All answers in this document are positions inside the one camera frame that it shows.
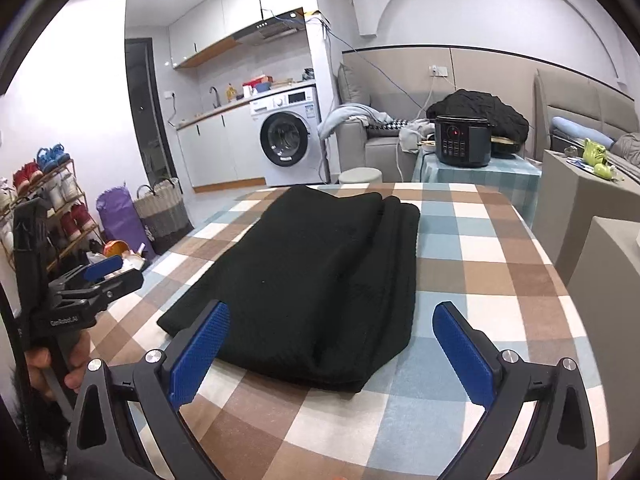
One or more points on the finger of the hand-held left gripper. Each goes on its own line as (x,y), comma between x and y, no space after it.
(102,266)
(120,285)

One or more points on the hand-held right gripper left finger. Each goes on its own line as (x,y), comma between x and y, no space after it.
(197,350)

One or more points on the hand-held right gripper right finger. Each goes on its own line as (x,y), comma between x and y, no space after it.
(462,355)

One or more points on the black knitted sweater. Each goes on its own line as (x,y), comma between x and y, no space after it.
(310,270)

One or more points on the person's left forearm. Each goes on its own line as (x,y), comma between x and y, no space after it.
(30,440)

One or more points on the red paper bucket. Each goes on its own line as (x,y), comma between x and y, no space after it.
(116,249)

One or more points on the wooden shoe rack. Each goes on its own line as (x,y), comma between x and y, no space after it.
(75,249)

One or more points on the purple bag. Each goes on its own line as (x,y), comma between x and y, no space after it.
(117,220)

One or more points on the wicker laundry basket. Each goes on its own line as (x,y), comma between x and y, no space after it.
(162,220)

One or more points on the checked tablecloth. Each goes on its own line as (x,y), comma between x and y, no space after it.
(475,270)

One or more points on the shoe rack with shoes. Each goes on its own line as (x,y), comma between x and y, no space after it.
(50,157)

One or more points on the dark door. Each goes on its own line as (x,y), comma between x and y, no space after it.
(145,125)

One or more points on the grey cabinet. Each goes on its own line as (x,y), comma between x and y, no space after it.
(570,210)
(610,310)

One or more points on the white lower cabinets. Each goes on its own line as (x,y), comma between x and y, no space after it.
(220,150)

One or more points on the white cabinets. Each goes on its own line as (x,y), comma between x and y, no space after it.
(200,35)
(220,150)

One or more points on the side table with teal cloth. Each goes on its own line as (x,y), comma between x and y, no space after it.
(480,180)

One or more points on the kitchen faucet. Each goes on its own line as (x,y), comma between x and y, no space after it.
(217,100)

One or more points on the round white stool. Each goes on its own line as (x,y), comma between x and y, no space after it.
(360,176)

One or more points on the dark electric pressure cooker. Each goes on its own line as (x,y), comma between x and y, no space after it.
(462,145)

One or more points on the yellow bottle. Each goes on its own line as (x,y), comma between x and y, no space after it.
(230,94)

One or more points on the grey sofa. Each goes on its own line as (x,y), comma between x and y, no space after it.
(380,152)

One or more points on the white washing machine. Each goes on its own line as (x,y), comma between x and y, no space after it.
(290,145)

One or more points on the white garment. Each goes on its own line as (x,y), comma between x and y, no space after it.
(410,135)

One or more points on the red box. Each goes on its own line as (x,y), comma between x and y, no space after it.
(257,82)

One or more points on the green toy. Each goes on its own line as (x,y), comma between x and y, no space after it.
(595,152)

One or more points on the houndstooth cushion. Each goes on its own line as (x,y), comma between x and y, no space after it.
(395,122)

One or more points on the black knit garment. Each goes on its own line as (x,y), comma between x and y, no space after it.
(480,105)

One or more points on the white upper cabinets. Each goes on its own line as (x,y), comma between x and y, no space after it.
(200,35)

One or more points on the blue pillow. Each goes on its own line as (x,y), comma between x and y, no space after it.
(575,127)

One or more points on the grey bedding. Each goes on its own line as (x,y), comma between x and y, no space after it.
(627,147)

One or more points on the light grey garment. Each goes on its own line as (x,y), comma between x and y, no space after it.
(345,112)

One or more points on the grey padded headboard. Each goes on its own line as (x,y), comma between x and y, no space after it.
(570,95)

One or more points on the range hood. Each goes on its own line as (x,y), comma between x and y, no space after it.
(272,30)

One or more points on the white wall socket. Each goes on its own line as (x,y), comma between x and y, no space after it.
(438,71)

